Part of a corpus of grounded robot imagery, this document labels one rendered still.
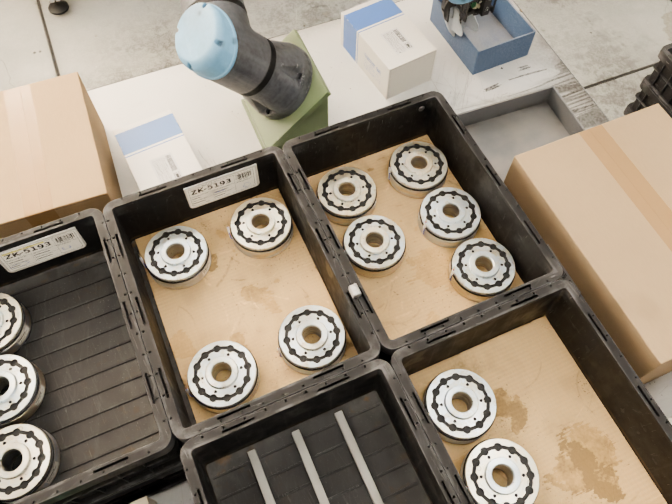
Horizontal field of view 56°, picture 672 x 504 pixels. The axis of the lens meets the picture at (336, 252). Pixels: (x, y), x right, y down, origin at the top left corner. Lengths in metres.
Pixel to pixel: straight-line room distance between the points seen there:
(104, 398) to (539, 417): 0.65
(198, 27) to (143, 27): 1.58
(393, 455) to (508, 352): 0.24
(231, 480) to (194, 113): 0.80
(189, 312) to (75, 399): 0.21
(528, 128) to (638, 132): 0.28
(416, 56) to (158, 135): 0.56
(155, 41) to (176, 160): 1.46
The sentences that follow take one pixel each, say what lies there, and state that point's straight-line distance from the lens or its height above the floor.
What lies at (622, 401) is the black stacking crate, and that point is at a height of 0.88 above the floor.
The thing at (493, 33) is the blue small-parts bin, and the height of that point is 0.70.
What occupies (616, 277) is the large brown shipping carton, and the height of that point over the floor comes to 0.90.
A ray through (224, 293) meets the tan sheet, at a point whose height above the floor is 0.83.
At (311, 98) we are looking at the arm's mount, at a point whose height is 0.84.
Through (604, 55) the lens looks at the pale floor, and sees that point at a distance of 2.74.
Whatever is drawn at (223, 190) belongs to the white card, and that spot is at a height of 0.88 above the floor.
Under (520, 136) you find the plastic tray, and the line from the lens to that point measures 1.41.
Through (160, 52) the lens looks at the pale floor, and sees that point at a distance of 2.62.
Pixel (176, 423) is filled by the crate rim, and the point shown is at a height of 0.93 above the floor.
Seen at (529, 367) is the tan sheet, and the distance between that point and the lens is 1.02.
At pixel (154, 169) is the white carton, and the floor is 0.79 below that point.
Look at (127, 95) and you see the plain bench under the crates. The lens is 1.50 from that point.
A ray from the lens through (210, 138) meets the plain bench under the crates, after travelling 1.38.
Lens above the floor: 1.75
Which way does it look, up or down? 61 degrees down
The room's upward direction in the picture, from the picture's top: 1 degrees clockwise
